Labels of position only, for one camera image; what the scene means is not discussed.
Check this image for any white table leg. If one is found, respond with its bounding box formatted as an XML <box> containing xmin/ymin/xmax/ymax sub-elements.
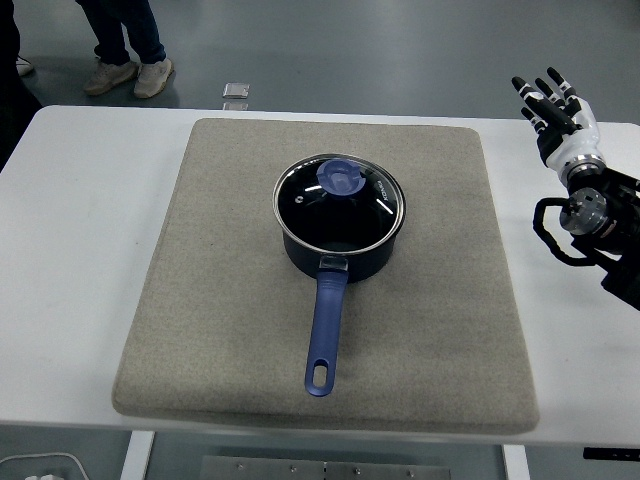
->
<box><xmin>119</xmin><ymin>430</ymin><xmax>156</xmax><ymax>480</ymax></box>
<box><xmin>502</xmin><ymin>443</ymin><xmax>531</xmax><ymax>480</ymax></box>

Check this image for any person with beige shoes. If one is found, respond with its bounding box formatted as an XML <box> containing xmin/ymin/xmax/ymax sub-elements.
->
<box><xmin>74</xmin><ymin>0</ymin><xmax>176</xmax><ymax>100</ymax></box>

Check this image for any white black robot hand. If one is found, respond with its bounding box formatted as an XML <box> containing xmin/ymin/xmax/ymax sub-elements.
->
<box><xmin>510</xmin><ymin>66</ymin><xmax>602</xmax><ymax>170</ymax></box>

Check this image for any grey metal plate with screws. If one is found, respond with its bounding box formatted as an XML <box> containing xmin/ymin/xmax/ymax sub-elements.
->
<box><xmin>199</xmin><ymin>455</ymin><xmax>451</xmax><ymax>480</ymax></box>

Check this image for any beige fabric mat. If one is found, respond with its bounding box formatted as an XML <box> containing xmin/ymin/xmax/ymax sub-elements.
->
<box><xmin>110</xmin><ymin>117</ymin><xmax>542</xmax><ymax>435</ymax></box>

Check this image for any white cable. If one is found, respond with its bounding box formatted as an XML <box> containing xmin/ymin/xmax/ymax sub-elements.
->
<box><xmin>0</xmin><ymin>451</ymin><xmax>87</xmax><ymax>480</ymax></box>

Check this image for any black bar under table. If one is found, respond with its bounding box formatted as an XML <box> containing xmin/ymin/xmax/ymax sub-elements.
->
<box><xmin>582</xmin><ymin>446</ymin><xmax>640</xmax><ymax>462</ymax></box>

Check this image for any glass pot lid blue knob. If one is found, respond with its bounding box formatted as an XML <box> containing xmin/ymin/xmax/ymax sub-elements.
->
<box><xmin>272</xmin><ymin>152</ymin><xmax>407</xmax><ymax>254</ymax></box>

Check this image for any dark saucepan with blue handle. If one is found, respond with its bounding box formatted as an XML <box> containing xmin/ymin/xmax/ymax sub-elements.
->
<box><xmin>279</xmin><ymin>209</ymin><xmax>407</xmax><ymax>399</ymax></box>

